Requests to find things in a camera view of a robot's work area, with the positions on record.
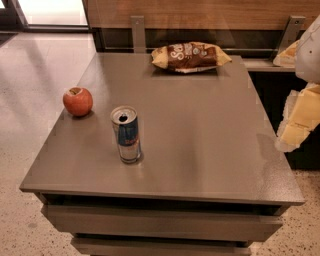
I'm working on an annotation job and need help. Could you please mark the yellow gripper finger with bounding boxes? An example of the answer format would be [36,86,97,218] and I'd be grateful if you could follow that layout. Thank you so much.
[275,83,320,152]
[273,41,299,66]

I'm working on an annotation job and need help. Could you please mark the brown chip bag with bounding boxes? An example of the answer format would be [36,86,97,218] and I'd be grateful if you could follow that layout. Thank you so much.
[151,42,232,73]

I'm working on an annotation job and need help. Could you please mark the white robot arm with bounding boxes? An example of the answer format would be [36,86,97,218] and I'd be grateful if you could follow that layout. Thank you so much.
[273,16,320,152]

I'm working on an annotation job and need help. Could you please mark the red bull can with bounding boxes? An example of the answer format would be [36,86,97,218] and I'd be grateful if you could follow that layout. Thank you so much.
[110,106,141,163]

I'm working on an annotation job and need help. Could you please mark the grey side shelf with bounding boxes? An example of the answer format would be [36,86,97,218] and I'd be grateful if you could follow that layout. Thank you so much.
[242,58,295,72]

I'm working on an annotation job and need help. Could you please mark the red apple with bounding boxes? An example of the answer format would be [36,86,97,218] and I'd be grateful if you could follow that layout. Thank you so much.
[63,87,93,117]

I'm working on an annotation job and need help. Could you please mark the right metal wall bracket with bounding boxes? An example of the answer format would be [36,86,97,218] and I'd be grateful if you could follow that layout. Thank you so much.
[270,15,306,59]

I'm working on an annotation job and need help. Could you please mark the metal wall bracket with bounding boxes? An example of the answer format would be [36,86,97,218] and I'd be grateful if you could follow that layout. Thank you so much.
[270,15,306,59]
[130,16,146,53]

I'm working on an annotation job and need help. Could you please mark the left metal wall bracket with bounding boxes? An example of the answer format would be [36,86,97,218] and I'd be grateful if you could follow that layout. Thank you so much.
[130,16,146,53]

